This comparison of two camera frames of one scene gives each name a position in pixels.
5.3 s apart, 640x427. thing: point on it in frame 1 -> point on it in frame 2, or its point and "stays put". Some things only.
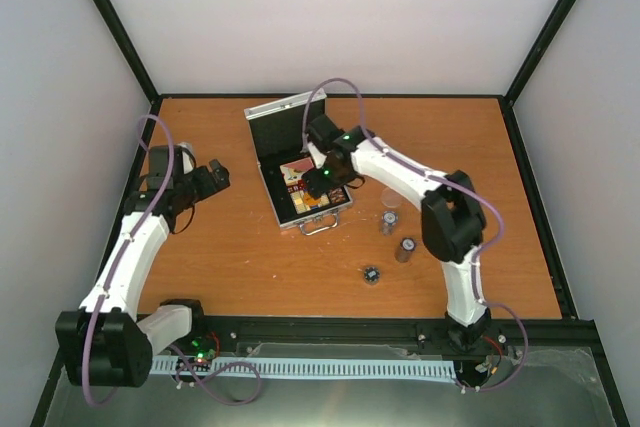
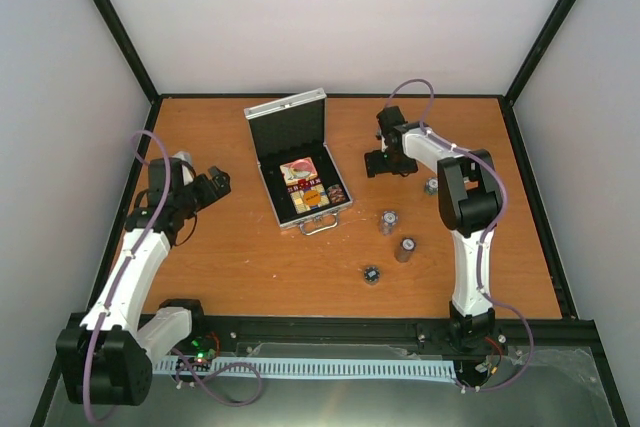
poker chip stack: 389,220 stays put
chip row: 336,195 stays put
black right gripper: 315,186 -> 373,166
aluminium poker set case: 278,130 stays put
